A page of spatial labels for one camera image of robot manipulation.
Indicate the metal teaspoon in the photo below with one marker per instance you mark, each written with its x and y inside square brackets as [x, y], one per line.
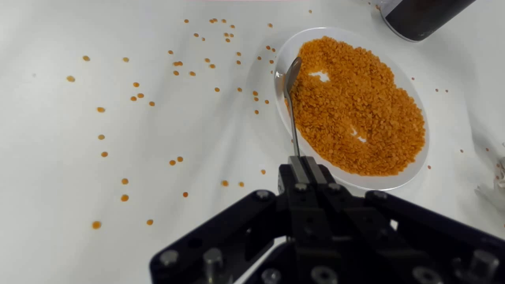
[287, 79]

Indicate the white plate of orange lentils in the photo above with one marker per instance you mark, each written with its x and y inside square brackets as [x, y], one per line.
[362, 105]

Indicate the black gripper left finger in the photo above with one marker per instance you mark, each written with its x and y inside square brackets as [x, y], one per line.
[220, 231]

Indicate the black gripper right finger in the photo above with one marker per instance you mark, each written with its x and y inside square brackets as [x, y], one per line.
[430, 237]

